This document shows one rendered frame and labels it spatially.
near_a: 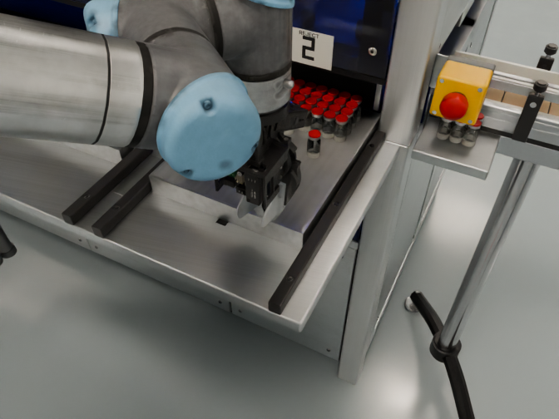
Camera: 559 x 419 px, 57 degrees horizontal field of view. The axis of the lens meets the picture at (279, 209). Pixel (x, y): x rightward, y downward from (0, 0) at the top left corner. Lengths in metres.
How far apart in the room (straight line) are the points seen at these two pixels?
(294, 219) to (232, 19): 0.36
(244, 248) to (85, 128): 0.42
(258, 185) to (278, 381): 1.07
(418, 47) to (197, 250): 0.44
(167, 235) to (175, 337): 0.97
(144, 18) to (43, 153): 0.55
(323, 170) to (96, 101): 0.56
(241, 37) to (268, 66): 0.04
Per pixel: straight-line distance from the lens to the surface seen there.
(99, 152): 0.92
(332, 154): 0.88
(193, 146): 0.36
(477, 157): 0.94
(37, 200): 0.88
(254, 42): 0.51
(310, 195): 0.81
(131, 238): 0.78
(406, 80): 0.86
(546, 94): 0.98
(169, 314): 1.76
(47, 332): 1.84
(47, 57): 0.35
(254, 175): 0.59
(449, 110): 0.82
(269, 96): 0.55
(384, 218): 1.04
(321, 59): 0.89
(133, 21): 0.47
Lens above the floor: 1.44
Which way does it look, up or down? 45 degrees down
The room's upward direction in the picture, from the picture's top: straight up
